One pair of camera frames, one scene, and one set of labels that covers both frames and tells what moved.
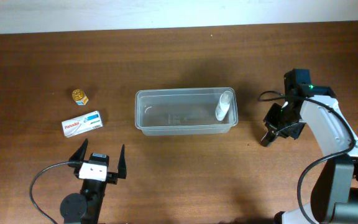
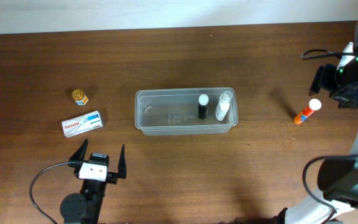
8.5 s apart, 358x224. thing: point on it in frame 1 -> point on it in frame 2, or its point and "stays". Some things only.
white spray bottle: x=224 y=105 stays
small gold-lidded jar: x=79 y=97 stays
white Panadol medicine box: x=82 y=124 stays
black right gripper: x=271 y=124 -> x=322 y=79
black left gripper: x=112 y=177 stays
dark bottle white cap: x=268 y=138 -> x=202 y=107
